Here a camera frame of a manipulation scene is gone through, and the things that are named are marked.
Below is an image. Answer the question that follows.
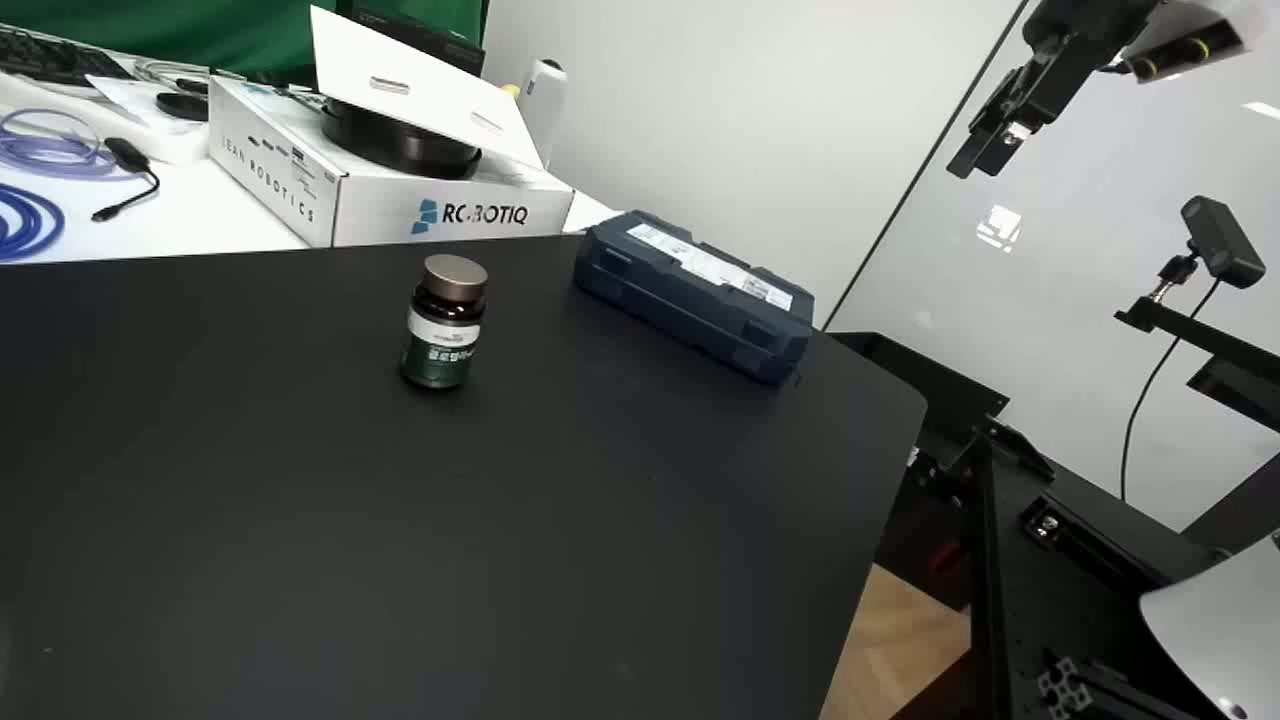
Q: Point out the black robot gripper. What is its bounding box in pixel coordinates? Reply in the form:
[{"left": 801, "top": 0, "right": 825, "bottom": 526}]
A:
[{"left": 946, "top": 0, "right": 1162, "bottom": 185}]

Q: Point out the black round device in box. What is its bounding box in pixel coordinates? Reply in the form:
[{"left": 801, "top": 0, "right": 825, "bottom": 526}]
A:
[{"left": 322, "top": 94, "right": 487, "bottom": 178}]

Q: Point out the black computer keyboard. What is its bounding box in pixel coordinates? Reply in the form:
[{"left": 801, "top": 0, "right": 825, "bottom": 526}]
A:
[{"left": 0, "top": 23, "right": 137, "bottom": 91}]

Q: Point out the black computer mouse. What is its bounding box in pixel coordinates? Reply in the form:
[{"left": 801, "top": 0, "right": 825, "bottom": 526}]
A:
[{"left": 153, "top": 84, "right": 212, "bottom": 124}]

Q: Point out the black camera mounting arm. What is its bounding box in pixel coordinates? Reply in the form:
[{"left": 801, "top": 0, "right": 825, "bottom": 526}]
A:
[{"left": 1112, "top": 293, "right": 1280, "bottom": 430}]

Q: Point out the light blue coiled cable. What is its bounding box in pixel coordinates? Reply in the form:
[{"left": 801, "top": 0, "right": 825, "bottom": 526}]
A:
[{"left": 0, "top": 103, "right": 127, "bottom": 185}]

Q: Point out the black adapter with cable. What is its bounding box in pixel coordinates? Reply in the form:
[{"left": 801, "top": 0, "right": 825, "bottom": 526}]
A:
[{"left": 88, "top": 130, "right": 169, "bottom": 224}]

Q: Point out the dark blue coiled cable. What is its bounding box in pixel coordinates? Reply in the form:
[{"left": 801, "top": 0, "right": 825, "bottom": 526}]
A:
[{"left": 0, "top": 178, "right": 67, "bottom": 262}]

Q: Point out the green fabric backdrop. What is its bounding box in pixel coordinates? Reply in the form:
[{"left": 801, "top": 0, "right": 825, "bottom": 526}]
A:
[{"left": 0, "top": 0, "right": 492, "bottom": 84}]

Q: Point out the black camera on mount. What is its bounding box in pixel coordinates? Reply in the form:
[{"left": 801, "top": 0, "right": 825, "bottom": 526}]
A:
[{"left": 1175, "top": 191, "right": 1267, "bottom": 293}]

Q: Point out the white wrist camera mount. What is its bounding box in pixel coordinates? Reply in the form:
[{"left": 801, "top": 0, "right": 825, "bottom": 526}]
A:
[{"left": 1121, "top": 14, "right": 1252, "bottom": 87}]

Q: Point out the black aluminium frame stand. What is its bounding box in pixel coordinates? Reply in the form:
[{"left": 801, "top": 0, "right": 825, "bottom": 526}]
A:
[{"left": 831, "top": 329, "right": 1280, "bottom": 720}]

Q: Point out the white Robotiq cardboard box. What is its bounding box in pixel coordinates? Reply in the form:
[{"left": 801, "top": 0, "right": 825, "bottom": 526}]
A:
[{"left": 203, "top": 0, "right": 581, "bottom": 250}]

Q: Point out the white plastic bottle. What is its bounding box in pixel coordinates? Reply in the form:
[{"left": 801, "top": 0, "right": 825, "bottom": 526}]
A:
[{"left": 522, "top": 51, "right": 576, "bottom": 152}]

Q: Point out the black camera cable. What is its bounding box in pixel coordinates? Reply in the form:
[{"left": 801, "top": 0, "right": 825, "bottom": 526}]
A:
[{"left": 1118, "top": 250, "right": 1226, "bottom": 505}]

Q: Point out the green bottle with brown cap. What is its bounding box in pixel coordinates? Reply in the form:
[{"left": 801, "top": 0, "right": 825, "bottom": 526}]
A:
[{"left": 395, "top": 250, "right": 492, "bottom": 395}]

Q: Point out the blue plastic tool case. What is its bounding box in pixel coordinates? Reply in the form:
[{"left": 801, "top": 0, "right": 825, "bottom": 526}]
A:
[{"left": 574, "top": 207, "right": 820, "bottom": 393}]

